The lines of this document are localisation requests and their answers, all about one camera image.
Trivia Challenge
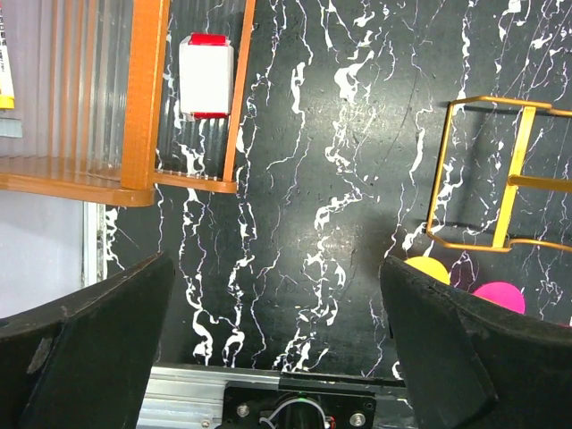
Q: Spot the yellow plastic wine glass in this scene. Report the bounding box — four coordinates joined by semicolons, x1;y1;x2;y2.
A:
405;256;450;285

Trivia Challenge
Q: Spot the white red box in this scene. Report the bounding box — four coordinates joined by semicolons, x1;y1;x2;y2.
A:
179;32;234;121

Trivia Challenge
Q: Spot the orange wooden shelf rack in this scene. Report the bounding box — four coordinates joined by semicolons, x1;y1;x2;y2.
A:
1;1;256;206

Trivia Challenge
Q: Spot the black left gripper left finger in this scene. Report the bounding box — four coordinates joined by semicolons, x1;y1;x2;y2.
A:
1;253;174;428

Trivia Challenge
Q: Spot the gold wire wine glass rack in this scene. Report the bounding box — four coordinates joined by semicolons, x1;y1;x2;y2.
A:
425;95;572;254

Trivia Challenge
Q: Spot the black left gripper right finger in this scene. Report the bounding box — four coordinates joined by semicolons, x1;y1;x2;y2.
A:
380;256;571;428

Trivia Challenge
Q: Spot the pink plastic wine glass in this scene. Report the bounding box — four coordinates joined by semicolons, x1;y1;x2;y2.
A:
472;282;526;315

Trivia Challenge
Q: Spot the yellow label bottle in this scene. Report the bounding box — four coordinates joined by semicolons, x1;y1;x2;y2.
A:
0;14;15;110

